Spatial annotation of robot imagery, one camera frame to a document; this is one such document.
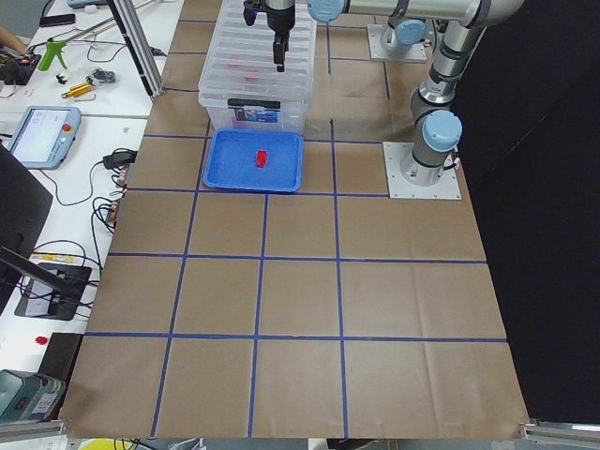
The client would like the black monitor stand base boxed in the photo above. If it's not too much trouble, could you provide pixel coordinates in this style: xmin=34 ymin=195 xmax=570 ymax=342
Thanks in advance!
xmin=14 ymin=262 xmax=92 ymax=321

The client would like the black box latch handle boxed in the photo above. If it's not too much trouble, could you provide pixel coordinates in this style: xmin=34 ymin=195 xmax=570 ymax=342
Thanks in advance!
xmin=227 ymin=98 xmax=281 ymax=111

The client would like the black power adapter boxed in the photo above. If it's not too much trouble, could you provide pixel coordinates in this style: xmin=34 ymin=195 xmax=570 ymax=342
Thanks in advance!
xmin=102 ymin=149 xmax=138 ymax=170

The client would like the black monitor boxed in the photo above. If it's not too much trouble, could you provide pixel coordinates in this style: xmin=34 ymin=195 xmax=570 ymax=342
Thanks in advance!
xmin=1 ymin=146 xmax=53 ymax=311

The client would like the red block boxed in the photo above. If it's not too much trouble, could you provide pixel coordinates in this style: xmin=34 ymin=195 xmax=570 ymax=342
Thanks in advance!
xmin=255 ymin=149 xmax=268 ymax=169
xmin=228 ymin=54 xmax=241 ymax=68
xmin=243 ymin=67 xmax=260 ymax=83

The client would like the blue plastic tray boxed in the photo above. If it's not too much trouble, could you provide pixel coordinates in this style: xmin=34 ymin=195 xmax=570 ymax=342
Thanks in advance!
xmin=203 ymin=128 xmax=304 ymax=193

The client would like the red block in box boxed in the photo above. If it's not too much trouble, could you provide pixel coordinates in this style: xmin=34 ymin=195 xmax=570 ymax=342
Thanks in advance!
xmin=228 ymin=54 xmax=241 ymax=68
xmin=243 ymin=67 xmax=260 ymax=83

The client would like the black phone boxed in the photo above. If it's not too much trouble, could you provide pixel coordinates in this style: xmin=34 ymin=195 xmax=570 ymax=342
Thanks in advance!
xmin=39 ymin=13 xmax=76 ymax=27

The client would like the green handled tool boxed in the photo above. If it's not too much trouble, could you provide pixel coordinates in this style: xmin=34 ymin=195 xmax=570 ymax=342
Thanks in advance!
xmin=37 ymin=38 xmax=68 ymax=71

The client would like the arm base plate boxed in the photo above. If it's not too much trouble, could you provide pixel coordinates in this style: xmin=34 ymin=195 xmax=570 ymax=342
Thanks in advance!
xmin=382 ymin=142 xmax=461 ymax=201
xmin=367 ymin=24 xmax=428 ymax=64

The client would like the clear plastic storage box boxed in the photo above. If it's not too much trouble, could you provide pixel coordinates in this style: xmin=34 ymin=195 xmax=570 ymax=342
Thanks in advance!
xmin=198 ymin=1 xmax=316 ymax=134

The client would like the aluminium frame post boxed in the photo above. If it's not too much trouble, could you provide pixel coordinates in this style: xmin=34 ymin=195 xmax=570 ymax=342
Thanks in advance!
xmin=107 ymin=0 xmax=163 ymax=99

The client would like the teal metal device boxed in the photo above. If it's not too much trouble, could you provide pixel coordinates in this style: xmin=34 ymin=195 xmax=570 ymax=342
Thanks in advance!
xmin=1 ymin=369 xmax=67 ymax=425

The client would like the yellow brass tool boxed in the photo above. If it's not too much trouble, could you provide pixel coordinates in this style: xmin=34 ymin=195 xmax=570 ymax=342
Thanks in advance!
xmin=61 ymin=82 xmax=97 ymax=102

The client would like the teach pendant tablet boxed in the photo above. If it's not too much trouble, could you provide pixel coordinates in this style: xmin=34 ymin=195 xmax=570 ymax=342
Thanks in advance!
xmin=7 ymin=106 xmax=82 ymax=170

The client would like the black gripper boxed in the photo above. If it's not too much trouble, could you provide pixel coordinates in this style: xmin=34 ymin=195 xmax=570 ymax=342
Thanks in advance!
xmin=243 ymin=0 xmax=295 ymax=72

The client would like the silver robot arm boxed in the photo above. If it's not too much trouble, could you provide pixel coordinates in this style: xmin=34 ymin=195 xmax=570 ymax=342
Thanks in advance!
xmin=307 ymin=1 xmax=523 ymax=187
xmin=380 ymin=12 xmax=428 ymax=53

